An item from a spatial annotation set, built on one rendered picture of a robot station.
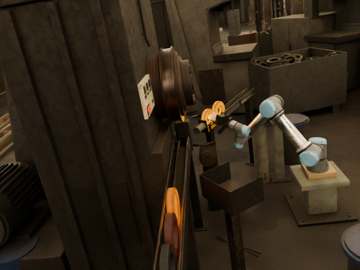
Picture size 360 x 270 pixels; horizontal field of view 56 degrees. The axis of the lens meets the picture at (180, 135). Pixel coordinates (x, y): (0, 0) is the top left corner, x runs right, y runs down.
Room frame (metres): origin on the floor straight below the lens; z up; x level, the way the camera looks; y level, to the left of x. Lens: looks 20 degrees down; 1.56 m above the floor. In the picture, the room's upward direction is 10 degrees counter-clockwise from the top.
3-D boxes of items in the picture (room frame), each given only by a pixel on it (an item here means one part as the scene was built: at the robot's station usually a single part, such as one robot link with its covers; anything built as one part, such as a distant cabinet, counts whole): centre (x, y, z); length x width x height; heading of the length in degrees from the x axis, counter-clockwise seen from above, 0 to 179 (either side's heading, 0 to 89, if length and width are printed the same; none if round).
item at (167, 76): (2.11, -0.01, 1.11); 0.47 x 0.06 x 0.47; 173
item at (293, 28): (5.95, -2.34, 0.55); 1.10 x 0.53 x 1.10; 13
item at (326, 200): (2.15, -0.93, 0.13); 0.40 x 0.40 x 0.26; 84
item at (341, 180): (2.15, -0.93, 0.28); 0.32 x 0.32 x 0.04; 84
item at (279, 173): (2.69, -0.83, 0.31); 0.24 x 0.16 x 0.62; 173
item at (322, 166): (2.15, -0.93, 0.39); 0.15 x 0.15 x 0.10
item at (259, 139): (2.67, -0.66, 0.26); 0.12 x 0.12 x 0.52
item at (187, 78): (2.10, -0.11, 1.11); 0.28 x 0.06 x 0.28; 173
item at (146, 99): (1.78, 0.14, 1.15); 0.26 x 0.02 x 0.18; 173
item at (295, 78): (4.38, -1.59, 0.39); 1.03 x 0.83 x 0.77; 98
